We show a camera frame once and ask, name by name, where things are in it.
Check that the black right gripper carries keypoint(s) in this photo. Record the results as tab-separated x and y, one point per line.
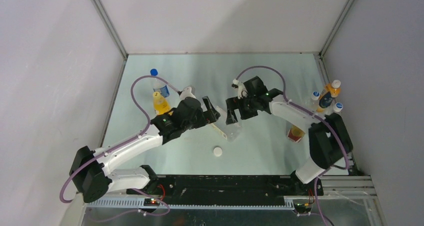
233	104

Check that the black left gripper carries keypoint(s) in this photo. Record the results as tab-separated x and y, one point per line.
208	116

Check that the clear square bottle cream label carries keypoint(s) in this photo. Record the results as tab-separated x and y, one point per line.
229	132

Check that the plain white bottle cap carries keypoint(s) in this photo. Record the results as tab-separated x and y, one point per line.
217	151

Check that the red gold label tea bottle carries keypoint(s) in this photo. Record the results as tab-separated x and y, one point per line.
295	134

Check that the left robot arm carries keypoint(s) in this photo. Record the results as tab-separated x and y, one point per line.
96	172

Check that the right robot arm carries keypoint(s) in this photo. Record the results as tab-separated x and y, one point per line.
328	138

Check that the yellow juice bottle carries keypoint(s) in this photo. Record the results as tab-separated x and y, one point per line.
160	104

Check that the clear bottle blue label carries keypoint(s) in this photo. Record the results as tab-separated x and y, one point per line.
158	85

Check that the clear Pocari bottle rear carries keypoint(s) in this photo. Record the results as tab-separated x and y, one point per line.
312	101

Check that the clear pocari bottle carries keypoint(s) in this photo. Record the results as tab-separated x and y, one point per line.
336	108
312	101

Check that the orange navy label bottle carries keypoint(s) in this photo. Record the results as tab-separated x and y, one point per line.
329	93

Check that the clear Pocari bottle front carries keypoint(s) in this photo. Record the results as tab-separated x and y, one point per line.
336	108

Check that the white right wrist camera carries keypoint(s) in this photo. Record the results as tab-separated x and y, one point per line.
241	89

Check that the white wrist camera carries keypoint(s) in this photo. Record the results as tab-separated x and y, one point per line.
187	92
241	89

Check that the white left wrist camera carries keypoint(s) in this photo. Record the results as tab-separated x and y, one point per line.
187	92

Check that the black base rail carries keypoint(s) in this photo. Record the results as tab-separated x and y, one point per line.
230	190

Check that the aluminium frame front rail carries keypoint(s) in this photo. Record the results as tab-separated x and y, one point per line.
334	187

